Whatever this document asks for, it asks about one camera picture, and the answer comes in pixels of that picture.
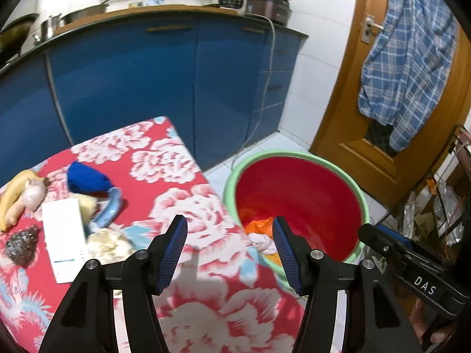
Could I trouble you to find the metal rack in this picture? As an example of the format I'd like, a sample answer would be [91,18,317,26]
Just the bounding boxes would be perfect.
[383,123,471,254]

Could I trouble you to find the white cloth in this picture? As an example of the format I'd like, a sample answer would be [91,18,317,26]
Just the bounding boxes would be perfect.
[250,233,277,254]

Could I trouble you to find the dark cloth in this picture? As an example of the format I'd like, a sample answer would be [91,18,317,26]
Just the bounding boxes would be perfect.
[366,119,399,157]

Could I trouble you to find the small steel kettle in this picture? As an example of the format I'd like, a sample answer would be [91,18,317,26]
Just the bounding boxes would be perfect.
[35,14,63,41]

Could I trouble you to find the steel pan with long handle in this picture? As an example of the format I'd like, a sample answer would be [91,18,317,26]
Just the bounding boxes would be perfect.
[61,0,144,24]

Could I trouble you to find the blue cloth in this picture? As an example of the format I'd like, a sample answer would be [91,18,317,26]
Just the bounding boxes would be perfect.
[67,161,112,195]

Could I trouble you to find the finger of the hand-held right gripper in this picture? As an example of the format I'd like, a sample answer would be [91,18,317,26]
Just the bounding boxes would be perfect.
[358,223,409,278]
[373,224,447,266]

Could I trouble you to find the person's right hand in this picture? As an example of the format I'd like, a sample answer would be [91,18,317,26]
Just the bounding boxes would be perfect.
[409,299,456,347]

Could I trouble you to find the light blue plastic handle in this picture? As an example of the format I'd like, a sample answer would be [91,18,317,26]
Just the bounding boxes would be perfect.
[79,187,124,230]

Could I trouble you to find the black wok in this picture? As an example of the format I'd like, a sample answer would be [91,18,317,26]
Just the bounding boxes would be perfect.
[0,13,39,54]

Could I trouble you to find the blue plaid shirt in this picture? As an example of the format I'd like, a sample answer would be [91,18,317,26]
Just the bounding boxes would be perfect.
[358,0,459,152]

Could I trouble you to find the blue kitchen cabinet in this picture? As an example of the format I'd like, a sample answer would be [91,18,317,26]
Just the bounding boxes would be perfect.
[0,2,310,177]

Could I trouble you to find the wooden door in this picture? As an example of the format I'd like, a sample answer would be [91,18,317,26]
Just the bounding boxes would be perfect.
[309,0,471,225]

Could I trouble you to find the red basin with green rim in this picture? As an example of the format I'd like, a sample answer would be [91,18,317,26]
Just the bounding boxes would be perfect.
[223,149,369,289]

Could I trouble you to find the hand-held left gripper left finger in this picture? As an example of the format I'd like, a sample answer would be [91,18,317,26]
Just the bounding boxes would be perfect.
[39,214,189,353]

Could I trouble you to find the ginger root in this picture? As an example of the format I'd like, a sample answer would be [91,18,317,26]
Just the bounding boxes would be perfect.
[5,202,27,227]

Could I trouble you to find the dark rice cooker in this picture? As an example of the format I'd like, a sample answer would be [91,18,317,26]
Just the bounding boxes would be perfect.
[246,0,295,26]

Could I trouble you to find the garlic bulb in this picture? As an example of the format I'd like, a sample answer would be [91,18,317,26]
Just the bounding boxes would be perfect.
[23,178,48,212]

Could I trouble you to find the crumpled white paper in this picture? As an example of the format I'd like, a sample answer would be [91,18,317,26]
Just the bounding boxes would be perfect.
[86,227,137,265]

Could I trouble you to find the red floral tablecloth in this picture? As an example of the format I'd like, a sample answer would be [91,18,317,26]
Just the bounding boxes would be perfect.
[0,116,310,353]

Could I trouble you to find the metal door handle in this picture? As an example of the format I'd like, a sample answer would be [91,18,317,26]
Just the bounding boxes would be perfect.
[361,13,387,44]

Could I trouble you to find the steel wool scourer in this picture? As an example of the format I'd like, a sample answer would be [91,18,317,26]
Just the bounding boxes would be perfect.
[4,226,41,269]

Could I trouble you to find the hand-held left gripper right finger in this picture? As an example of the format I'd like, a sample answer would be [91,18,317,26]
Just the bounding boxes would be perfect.
[272,216,424,353]

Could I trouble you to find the white and teal carton box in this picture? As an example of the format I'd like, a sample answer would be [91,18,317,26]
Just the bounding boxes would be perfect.
[41,197,89,284]

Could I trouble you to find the yellow banana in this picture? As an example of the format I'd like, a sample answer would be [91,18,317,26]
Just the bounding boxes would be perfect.
[0,169,48,232]

